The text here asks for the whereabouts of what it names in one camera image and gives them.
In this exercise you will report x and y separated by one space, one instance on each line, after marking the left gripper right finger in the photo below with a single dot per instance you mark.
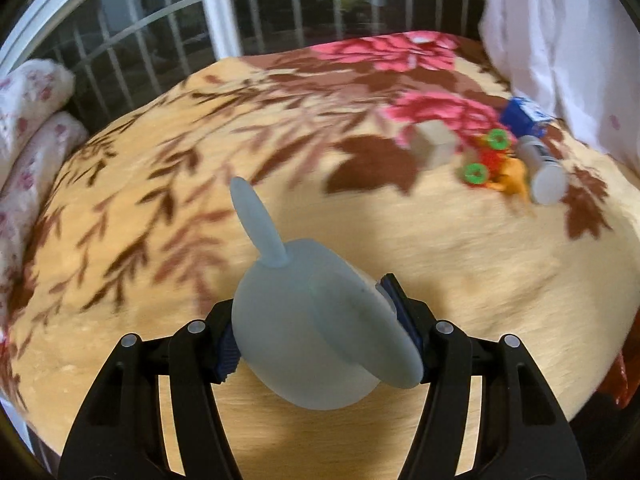
489 412

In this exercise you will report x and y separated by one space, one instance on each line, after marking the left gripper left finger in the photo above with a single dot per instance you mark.
151 412

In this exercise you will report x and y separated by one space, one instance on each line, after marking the white cylindrical jar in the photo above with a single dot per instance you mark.
548 181

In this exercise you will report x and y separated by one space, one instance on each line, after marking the colourful toy snack bag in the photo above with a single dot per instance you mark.
489 161

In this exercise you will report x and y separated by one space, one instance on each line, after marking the wooden block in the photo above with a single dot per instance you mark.
432 143

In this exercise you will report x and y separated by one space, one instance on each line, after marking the blue white milk carton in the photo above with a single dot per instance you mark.
524 117

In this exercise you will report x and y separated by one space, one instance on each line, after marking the floral plush blanket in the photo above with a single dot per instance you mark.
139 236

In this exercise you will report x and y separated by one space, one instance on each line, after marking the white curtain right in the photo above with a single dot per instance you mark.
577 59

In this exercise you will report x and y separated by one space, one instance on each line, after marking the window with metal bars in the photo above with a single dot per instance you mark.
124 53

